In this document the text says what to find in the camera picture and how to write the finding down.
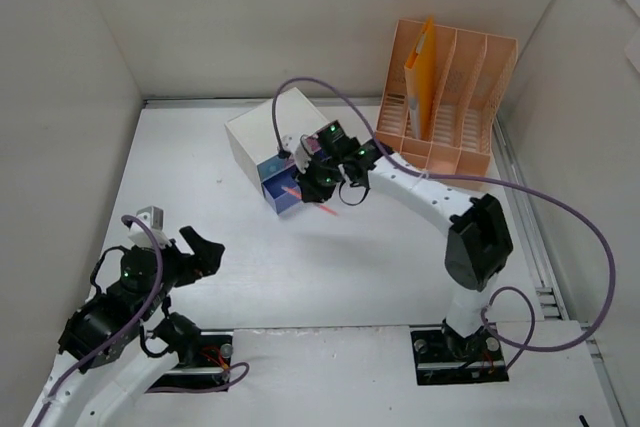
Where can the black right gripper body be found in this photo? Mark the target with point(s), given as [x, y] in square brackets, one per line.
[314, 176]

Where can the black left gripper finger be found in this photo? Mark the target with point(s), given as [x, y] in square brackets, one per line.
[207, 258]
[197, 244]

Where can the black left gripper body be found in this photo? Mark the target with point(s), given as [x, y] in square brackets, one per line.
[181, 261]

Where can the orange gel pen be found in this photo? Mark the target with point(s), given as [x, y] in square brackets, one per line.
[298, 196]

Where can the pink drawer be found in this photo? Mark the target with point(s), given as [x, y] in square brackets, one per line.
[312, 144]

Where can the white pastel drawer box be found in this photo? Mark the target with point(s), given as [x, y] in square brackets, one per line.
[256, 135]

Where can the orange A4 file folder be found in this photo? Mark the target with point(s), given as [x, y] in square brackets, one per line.
[420, 71]

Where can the peach plastic desk organizer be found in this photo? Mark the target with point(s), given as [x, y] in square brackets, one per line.
[472, 73]

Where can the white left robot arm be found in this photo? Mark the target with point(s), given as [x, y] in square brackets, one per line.
[131, 301]

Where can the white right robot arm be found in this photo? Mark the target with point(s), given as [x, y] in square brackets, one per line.
[478, 242]

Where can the light blue drawer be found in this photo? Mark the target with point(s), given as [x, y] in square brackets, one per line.
[272, 167]

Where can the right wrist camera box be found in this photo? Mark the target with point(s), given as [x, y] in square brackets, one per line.
[297, 148]

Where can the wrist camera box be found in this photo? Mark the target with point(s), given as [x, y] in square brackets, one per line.
[152, 218]
[297, 148]

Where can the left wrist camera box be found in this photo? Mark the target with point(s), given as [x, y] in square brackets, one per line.
[152, 218]

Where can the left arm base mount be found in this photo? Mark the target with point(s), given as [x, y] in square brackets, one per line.
[204, 355]

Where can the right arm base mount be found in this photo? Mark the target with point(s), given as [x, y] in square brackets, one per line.
[443, 358]

